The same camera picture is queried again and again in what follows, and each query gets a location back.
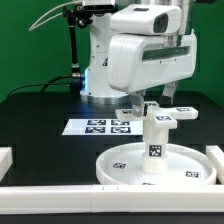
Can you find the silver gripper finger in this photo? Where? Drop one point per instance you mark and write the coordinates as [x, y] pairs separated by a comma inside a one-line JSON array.
[[166, 99], [137, 100]]

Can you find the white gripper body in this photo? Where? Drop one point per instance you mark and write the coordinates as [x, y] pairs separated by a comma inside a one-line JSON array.
[[137, 62]]

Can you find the white cross-shaped table base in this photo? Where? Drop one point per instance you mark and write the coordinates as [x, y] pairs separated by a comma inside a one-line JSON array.
[[158, 117]]

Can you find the white round table top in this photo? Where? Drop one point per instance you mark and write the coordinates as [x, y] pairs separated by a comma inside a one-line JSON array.
[[132, 164]]

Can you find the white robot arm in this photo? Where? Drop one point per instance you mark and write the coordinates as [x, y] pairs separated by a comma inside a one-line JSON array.
[[168, 18]]

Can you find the white marker tag sheet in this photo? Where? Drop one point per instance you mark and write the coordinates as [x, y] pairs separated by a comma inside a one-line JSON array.
[[75, 127]]

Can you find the white right fence block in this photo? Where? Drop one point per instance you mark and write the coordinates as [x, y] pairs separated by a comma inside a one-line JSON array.
[[216, 156]]

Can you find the white fence block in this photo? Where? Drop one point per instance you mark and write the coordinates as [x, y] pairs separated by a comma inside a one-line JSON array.
[[6, 160], [216, 156]]

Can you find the white front fence bar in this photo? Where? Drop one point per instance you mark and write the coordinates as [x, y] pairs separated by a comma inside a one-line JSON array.
[[108, 198]]

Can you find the white left fence block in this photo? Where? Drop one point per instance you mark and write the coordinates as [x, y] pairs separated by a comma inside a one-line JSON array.
[[6, 160]]

